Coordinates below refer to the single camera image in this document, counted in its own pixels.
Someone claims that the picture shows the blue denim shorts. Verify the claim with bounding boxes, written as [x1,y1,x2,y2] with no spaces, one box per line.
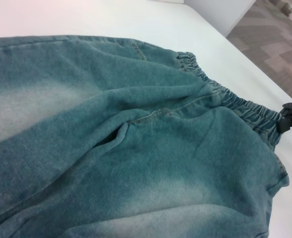
[0,34,292,238]

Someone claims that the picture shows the white cabinet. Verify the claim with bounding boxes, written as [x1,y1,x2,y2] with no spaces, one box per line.
[184,0,257,38]

